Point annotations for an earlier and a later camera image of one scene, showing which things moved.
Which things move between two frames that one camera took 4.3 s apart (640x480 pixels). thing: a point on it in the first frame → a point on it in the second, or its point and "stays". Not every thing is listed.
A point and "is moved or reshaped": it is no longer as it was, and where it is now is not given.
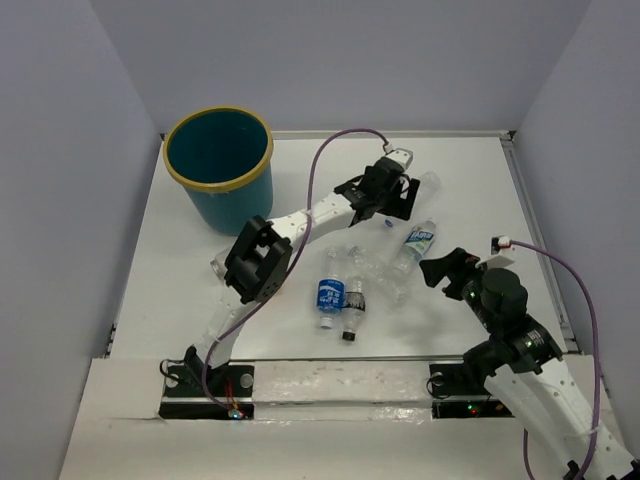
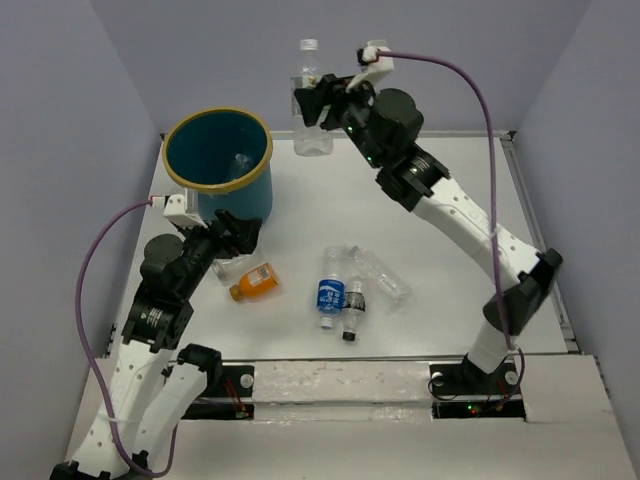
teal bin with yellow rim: [222, 156] stays
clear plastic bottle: [431, 190] is moved or reshaped
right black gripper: [456, 265] → [332, 91]
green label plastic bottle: [418, 241] → [241, 165]
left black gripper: [399, 208] → [242, 238]
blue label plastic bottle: [331, 287] stays
